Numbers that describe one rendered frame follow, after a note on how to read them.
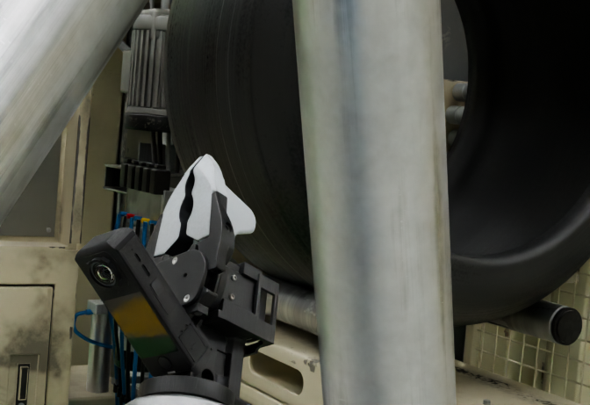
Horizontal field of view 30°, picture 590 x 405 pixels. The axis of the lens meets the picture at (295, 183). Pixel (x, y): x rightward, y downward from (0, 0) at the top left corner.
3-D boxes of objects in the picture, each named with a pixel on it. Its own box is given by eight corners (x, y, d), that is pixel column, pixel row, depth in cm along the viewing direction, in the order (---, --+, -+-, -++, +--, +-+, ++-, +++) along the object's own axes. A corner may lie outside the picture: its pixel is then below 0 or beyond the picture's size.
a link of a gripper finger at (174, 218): (219, 191, 95) (206, 288, 91) (169, 162, 92) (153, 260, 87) (244, 181, 93) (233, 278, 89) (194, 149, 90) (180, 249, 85)
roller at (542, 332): (412, 274, 159) (395, 300, 157) (392, 256, 156) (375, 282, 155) (590, 321, 129) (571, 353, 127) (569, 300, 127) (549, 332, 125)
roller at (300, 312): (240, 271, 144) (221, 300, 143) (214, 253, 142) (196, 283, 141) (395, 324, 114) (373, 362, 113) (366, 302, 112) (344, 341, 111)
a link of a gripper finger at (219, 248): (201, 211, 89) (188, 308, 84) (185, 201, 87) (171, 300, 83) (243, 193, 86) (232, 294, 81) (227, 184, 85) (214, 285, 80)
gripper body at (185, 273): (215, 297, 92) (198, 437, 86) (138, 257, 87) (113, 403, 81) (283, 274, 87) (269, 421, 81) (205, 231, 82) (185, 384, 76)
